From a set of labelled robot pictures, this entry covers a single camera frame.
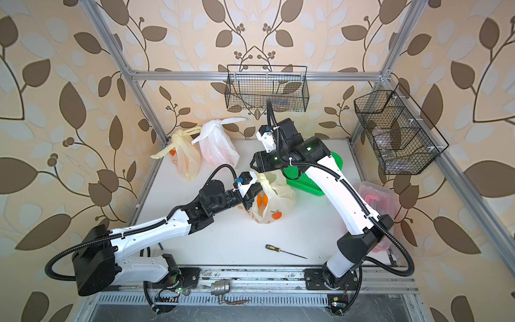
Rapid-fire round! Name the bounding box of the yellow plastic bag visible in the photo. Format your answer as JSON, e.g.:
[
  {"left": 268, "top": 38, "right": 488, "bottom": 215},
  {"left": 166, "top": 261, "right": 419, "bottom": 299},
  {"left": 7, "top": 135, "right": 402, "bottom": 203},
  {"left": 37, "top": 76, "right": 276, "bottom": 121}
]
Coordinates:
[
  {"left": 237, "top": 170, "right": 296, "bottom": 224},
  {"left": 151, "top": 126, "right": 201, "bottom": 181}
]

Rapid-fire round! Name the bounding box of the white plastic bag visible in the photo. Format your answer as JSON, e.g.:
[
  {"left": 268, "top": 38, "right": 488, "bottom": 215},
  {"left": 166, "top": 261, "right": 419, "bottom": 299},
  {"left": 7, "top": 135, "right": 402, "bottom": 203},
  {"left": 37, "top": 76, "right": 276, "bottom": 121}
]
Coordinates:
[{"left": 192, "top": 118, "right": 245, "bottom": 167}]

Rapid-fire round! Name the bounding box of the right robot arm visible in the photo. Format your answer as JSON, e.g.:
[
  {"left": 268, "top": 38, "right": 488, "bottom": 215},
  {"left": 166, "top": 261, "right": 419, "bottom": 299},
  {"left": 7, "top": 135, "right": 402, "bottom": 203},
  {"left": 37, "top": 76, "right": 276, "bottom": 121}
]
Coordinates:
[{"left": 250, "top": 101, "right": 415, "bottom": 289}]

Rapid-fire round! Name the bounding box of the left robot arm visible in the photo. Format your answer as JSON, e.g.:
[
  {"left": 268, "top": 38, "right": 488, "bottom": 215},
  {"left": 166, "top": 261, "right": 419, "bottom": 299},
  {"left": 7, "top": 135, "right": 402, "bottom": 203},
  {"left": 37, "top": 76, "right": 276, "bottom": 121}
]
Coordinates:
[{"left": 45, "top": 172, "right": 262, "bottom": 297}]

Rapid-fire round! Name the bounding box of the orange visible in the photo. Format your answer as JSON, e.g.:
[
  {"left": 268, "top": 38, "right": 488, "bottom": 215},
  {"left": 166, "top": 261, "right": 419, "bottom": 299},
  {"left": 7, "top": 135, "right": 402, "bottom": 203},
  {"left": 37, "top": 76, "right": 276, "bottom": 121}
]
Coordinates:
[{"left": 257, "top": 194, "right": 268, "bottom": 208}]

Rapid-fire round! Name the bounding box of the green plastic basket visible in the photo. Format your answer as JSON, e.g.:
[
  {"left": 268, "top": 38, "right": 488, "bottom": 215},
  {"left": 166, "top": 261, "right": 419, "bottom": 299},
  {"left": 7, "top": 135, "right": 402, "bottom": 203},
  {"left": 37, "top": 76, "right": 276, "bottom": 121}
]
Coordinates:
[{"left": 284, "top": 166, "right": 325, "bottom": 197}]

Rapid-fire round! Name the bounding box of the yellow black screwdriver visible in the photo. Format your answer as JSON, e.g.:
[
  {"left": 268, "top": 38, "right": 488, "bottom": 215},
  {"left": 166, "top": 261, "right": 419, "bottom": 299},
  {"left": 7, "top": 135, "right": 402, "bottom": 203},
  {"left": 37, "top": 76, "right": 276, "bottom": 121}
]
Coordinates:
[{"left": 265, "top": 244, "right": 307, "bottom": 259}]

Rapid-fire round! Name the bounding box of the metal cylinder fitting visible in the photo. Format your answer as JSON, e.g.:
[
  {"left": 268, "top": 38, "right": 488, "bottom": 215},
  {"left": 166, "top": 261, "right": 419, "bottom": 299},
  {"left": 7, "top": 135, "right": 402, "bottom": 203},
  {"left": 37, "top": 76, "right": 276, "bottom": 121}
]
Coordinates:
[{"left": 210, "top": 279, "right": 231, "bottom": 297}]

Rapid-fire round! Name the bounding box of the pink plastic box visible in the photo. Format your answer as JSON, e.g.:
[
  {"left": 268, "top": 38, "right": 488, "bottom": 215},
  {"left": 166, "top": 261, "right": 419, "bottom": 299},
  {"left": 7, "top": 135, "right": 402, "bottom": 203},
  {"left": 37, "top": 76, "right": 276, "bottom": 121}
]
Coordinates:
[{"left": 355, "top": 180, "right": 397, "bottom": 254}]

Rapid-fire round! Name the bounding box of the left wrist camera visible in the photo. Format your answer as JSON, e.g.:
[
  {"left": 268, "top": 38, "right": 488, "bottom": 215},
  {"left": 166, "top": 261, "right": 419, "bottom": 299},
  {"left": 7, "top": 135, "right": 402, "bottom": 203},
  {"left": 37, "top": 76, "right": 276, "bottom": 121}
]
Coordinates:
[{"left": 236, "top": 172, "right": 258, "bottom": 197}]

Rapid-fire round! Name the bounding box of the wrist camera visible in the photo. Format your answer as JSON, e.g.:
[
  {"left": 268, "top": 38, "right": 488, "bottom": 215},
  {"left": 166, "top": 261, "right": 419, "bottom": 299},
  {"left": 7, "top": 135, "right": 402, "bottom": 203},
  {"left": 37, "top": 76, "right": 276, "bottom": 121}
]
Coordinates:
[
  {"left": 256, "top": 125, "right": 278, "bottom": 153},
  {"left": 236, "top": 172, "right": 258, "bottom": 197}
]

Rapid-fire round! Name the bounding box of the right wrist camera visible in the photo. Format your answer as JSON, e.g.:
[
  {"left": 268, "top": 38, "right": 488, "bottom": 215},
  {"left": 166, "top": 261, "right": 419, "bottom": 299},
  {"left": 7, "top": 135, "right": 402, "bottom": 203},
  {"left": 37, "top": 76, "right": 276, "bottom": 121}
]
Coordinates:
[{"left": 256, "top": 125, "right": 278, "bottom": 153}]

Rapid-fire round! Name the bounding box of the back wire basket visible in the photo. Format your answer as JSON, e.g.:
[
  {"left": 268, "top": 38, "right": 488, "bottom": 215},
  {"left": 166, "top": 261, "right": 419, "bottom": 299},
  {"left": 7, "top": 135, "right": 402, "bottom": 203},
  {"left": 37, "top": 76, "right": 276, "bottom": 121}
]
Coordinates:
[{"left": 223, "top": 64, "right": 310, "bottom": 112}]

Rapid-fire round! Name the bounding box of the wire basket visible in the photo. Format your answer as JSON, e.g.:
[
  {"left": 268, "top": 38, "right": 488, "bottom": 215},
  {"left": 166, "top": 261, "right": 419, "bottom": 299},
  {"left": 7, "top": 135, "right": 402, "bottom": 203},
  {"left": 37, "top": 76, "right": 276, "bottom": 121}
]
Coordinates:
[
  {"left": 223, "top": 64, "right": 310, "bottom": 112},
  {"left": 354, "top": 84, "right": 449, "bottom": 175}
]

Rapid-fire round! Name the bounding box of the right wire basket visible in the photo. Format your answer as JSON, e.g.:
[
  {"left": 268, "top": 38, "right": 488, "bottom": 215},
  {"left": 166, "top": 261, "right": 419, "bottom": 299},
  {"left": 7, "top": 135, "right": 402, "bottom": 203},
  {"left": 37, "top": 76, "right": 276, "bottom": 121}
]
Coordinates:
[{"left": 354, "top": 84, "right": 449, "bottom": 175}]

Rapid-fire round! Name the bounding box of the black handled tool on rail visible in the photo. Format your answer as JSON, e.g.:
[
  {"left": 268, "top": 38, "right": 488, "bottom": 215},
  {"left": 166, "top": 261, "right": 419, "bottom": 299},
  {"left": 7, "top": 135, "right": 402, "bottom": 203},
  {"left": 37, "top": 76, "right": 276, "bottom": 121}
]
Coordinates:
[{"left": 101, "top": 285, "right": 141, "bottom": 292}]

